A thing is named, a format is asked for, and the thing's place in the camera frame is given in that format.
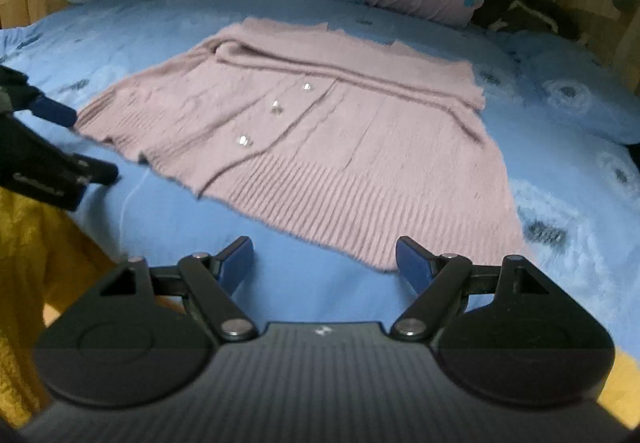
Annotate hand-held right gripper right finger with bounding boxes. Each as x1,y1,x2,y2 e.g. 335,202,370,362
390,236,548,343

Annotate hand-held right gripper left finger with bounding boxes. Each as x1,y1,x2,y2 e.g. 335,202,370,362
99,236,259,343

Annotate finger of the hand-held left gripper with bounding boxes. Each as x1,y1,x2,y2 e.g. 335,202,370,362
0,113,121,212
0,65,79,128

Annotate pink knit cardigan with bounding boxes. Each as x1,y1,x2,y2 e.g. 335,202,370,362
74,19,538,274

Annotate blue dandelion-print bedsheet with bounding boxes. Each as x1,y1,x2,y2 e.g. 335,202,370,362
0,0,640,359

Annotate dark cloth with white trim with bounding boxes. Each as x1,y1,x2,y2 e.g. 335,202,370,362
472,0,583,44

